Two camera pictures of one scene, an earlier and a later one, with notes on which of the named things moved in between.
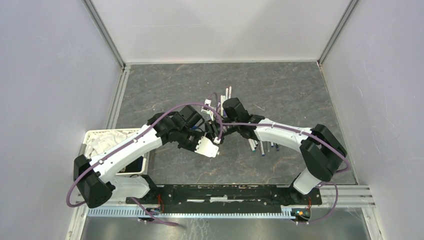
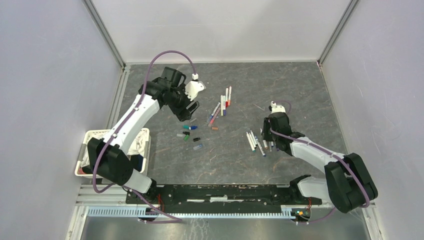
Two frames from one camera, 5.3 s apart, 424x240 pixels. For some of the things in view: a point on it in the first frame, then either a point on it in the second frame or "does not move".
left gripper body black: x=189 y=141 -> x=179 y=100
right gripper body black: x=214 y=128 -> x=267 y=134
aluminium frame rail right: x=346 y=14 does not move
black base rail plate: x=225 y=197 does not move
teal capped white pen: x=251 y=145 does not move
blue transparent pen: x=263 y=153 does not move
